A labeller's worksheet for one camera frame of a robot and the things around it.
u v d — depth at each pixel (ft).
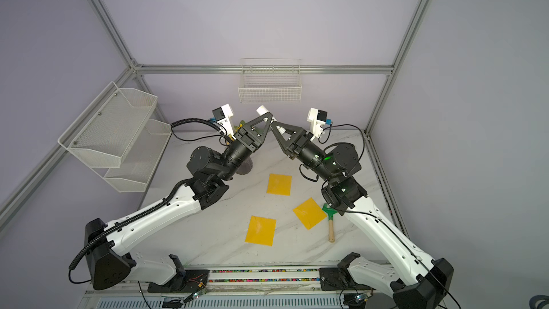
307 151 1.66
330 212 2.95
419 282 1.22
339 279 2.16
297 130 1.66
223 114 1.68
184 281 2.21
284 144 1.62
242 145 1.66
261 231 2.82
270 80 3.14
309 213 2.97
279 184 3.23
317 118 1.74
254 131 1.66
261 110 1.72
